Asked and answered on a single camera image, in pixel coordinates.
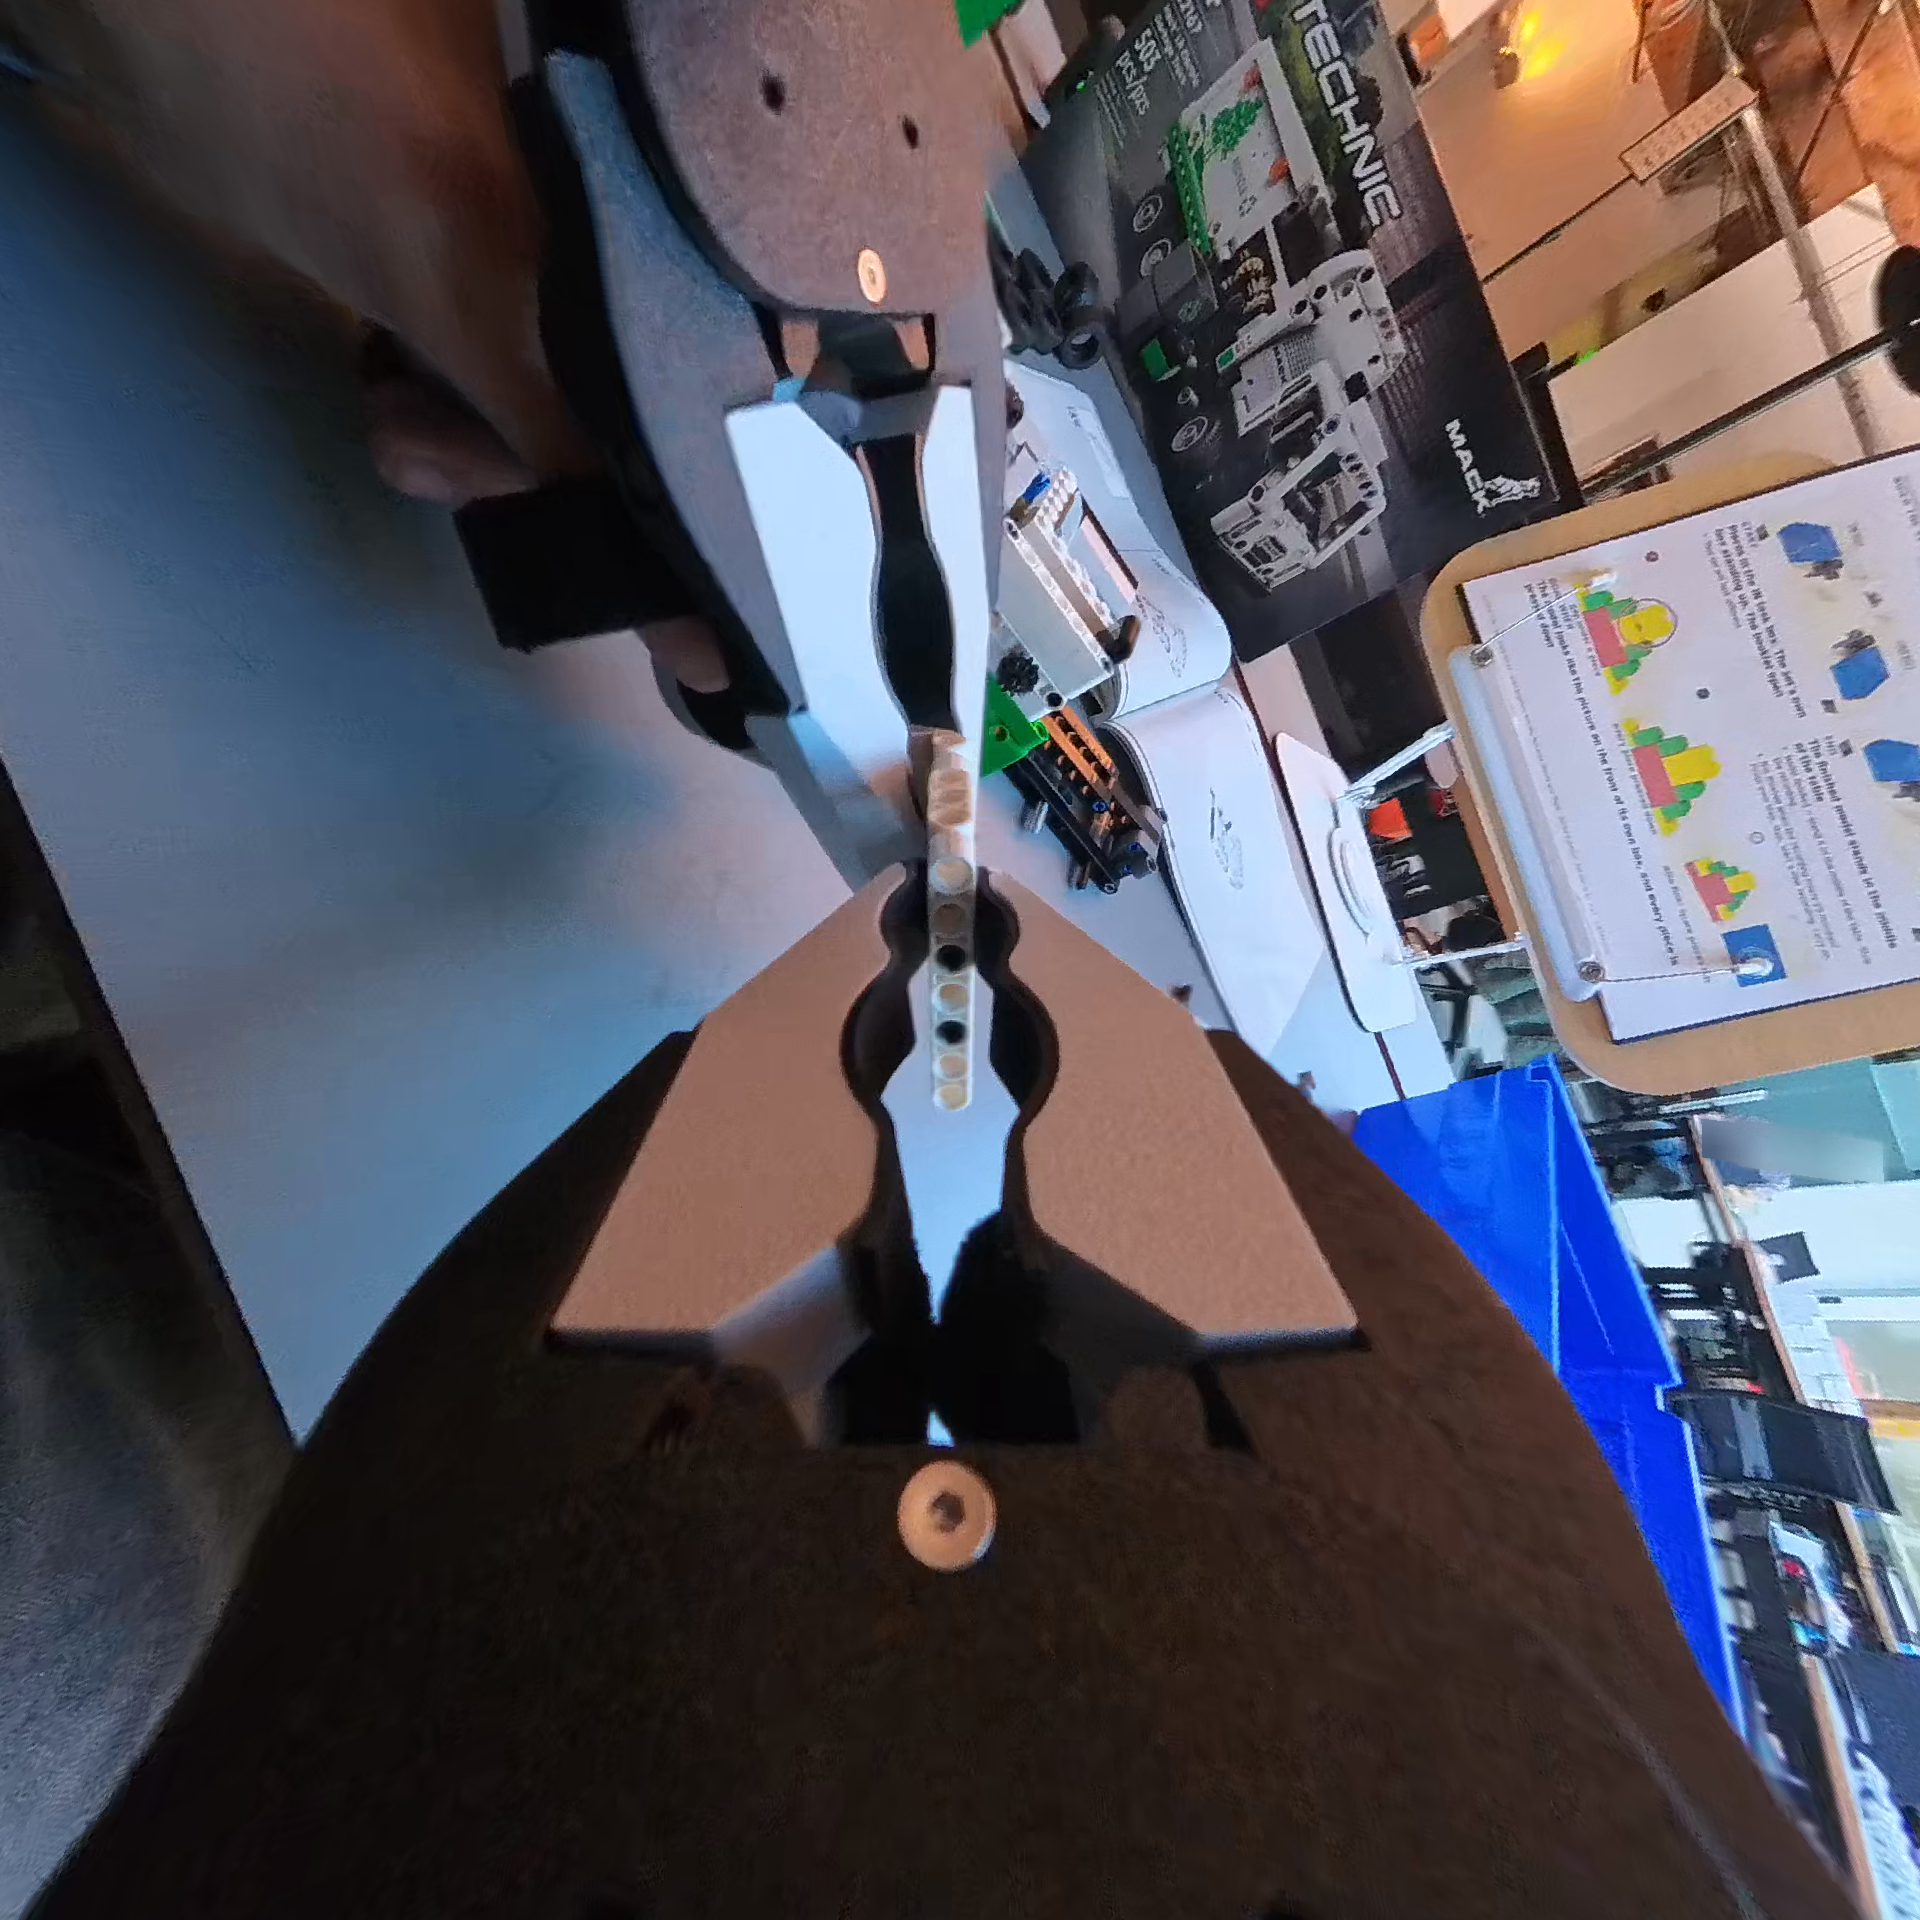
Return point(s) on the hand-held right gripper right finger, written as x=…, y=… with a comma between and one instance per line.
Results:
x=1184, y=1185

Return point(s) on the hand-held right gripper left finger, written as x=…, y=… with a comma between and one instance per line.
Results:
x=720, y=1185

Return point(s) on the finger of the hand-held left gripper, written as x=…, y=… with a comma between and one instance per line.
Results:
x=968, y=525
x=795, y=569

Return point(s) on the lego truck model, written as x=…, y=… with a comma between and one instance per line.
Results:
x=1049, y=600

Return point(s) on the white lego frame assembly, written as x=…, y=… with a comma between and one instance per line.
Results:
x=933, y=902

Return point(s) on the black lego tyre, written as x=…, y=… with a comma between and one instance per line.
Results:
x=1061, y=341
x=1024, y=282
x=1073, y=293

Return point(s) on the black lego set box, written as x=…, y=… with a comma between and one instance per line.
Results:
x=1348, y=300

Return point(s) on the person's left hand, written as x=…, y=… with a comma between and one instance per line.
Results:
x=376, y=225

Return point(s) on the open instruction booklet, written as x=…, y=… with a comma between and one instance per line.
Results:
x=1201, y=902

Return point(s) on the blue plastic bin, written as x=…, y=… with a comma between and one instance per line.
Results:
x=1499, y=1185

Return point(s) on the wooden board tabletop stand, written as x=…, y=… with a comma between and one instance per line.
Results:
x=1651, y=1062

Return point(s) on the printed instruction sheet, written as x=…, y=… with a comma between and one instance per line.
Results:
x=1723, y=751

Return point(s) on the black pole stand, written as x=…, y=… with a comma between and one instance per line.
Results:
x=1770, y=404

